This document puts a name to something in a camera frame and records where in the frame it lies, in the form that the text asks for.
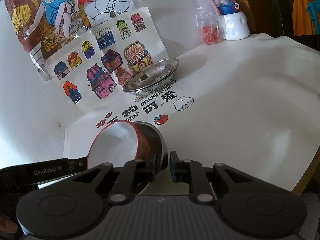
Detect deep steel mixing bowl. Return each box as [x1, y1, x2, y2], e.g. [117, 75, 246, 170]
[133, 121, 169, 175]

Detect clear plastic bag red contents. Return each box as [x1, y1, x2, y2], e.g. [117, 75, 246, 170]
[195, 0, 225, 44]

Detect boy with fan drawing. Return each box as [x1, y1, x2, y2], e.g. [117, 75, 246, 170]
[4, 0, 135, 81]

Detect houses drawing paper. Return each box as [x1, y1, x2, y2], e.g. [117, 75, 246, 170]
[44, 7, 168, 115]

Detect white red-rimmed bowl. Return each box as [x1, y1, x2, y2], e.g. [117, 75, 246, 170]
[87, 120, 143, 168]
[135, 131, 151, 160]

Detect white blue water bottle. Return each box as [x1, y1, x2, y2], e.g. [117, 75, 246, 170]
[215, 0, 250, 41]

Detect person's left hand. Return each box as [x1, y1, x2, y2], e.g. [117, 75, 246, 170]
[0, 213, 18, 239]

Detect steel plate with sticker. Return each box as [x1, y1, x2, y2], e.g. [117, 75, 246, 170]
[122, 58, 180, 93]

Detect orange dress woman painting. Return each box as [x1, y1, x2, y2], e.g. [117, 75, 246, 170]
[292, 0, 319, 36]

